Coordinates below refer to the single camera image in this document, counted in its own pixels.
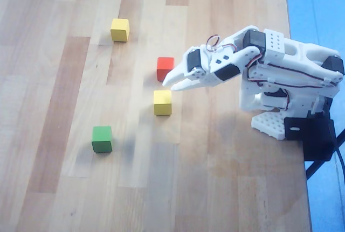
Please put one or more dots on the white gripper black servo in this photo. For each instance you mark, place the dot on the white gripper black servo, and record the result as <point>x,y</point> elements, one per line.
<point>194,71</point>

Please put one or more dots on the yellow wooden cube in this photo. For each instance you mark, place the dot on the yellow wooden cube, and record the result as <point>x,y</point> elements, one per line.
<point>120,30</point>
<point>162,102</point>

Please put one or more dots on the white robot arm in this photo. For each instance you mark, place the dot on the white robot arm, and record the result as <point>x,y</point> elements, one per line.
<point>296,51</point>

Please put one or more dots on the red wooden cube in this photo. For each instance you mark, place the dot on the red wooden cube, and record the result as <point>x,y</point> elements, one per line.
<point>164,66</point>

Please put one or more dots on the green wooden cube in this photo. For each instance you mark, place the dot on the green wooden cube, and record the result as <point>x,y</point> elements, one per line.
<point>102,139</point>

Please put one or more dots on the black table clamp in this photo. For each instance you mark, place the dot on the black table clamp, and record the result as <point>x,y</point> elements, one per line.
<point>315,140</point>

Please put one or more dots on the black table leg bar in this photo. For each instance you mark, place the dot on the black table leg bar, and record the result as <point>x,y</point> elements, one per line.
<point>315,166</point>

